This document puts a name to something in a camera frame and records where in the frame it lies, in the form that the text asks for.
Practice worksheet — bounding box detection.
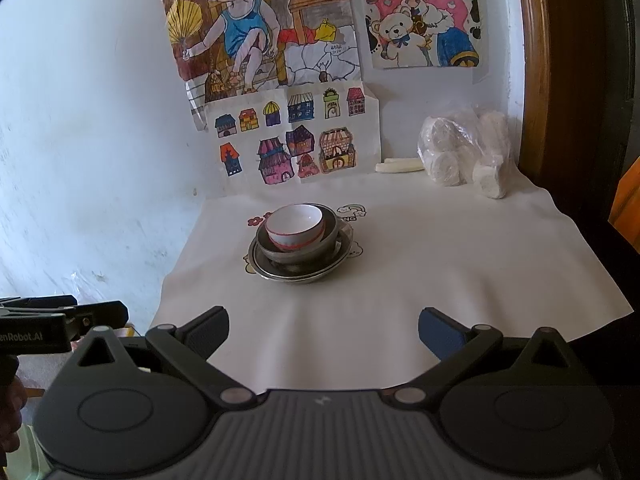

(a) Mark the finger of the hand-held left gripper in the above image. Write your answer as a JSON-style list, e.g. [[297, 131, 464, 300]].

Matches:
[[0, 295, 79, 312], [64, 300, 130, 341]]

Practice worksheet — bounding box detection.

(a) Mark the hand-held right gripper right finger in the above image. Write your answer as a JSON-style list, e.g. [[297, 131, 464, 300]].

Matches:
[[390, 306, 582, 407]]

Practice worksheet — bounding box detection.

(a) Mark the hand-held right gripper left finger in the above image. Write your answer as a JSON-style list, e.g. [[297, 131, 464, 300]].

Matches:
[[74, 305, 257, 411]]

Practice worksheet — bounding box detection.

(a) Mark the large steel plate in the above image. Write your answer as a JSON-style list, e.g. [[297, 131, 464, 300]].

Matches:
[[248, 230, 352, 285]]

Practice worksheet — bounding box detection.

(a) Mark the white bowl with red rim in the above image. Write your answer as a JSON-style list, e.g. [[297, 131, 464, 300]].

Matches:
[[264, 203, 325, 253]]

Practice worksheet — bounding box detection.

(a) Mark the steel bowl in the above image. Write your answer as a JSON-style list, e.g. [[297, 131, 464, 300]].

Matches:
[[256, 204, 339, 266]]

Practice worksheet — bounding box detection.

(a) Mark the person's left hand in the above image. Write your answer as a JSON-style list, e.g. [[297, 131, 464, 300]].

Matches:
[[0, 376, 26, 467]]

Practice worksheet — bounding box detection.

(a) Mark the white printed tablecloth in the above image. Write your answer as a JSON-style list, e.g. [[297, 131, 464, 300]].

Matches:
[[149, 180, 632, 397]]

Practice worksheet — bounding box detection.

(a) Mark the green plastic thing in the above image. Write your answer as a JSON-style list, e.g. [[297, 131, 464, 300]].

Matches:
[[0, 425, 49, 480]]

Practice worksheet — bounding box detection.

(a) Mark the plastic bag of white blocks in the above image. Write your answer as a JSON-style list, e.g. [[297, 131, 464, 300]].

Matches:
[[417, 102, 514, 201]]

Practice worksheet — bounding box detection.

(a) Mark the drawing of colourful houses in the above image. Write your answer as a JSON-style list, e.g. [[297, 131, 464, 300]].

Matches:
[[203, 80, 384, 192]]

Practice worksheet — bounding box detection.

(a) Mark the orange cloth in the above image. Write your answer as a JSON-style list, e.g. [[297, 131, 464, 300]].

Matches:
[[607, 157, 640, 261]]

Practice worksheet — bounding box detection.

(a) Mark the drawing of child with fan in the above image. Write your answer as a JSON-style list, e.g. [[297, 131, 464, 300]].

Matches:
[[160, 0, 362, 132]]

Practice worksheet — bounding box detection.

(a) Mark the drawing of girl with teddy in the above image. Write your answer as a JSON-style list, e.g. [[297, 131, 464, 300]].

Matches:
[[362, 0, 484, 86]]

